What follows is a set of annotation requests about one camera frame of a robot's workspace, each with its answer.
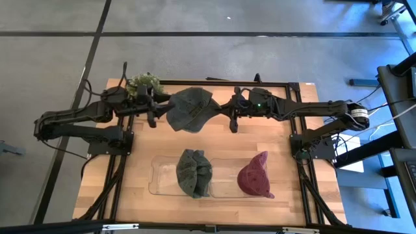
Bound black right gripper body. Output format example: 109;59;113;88
227;86;252;134

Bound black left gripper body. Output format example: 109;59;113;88
128;92;157;129

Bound dark green baseball cap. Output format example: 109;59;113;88
165;86;222;133
175;148;214;200

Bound maroon baseball cap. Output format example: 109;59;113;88
236;150;276;200

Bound camouflage leafy hat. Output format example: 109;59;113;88
125;73;166;100

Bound clear plastic tray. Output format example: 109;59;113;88
209;157;270;199
148;155;189;197

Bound black rig beam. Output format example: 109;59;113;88
0;220;416;234

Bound white box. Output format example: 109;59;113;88
334;133;365;174

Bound black desk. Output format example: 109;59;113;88
334;51;416;228

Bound blue desk leg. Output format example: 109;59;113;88
376;154;401;219

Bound blue chair base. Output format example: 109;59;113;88
378;0;407;27

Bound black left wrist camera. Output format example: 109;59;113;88
135;84;149;98

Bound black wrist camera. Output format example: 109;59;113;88
248;87;272;107
135;84;149;98

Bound black aluminium table frame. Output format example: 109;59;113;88
77;79;348;228

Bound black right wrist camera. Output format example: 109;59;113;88
248;87;272;107

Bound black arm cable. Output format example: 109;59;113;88
83;61;129;98

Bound white cable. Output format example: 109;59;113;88
337;102;416;144

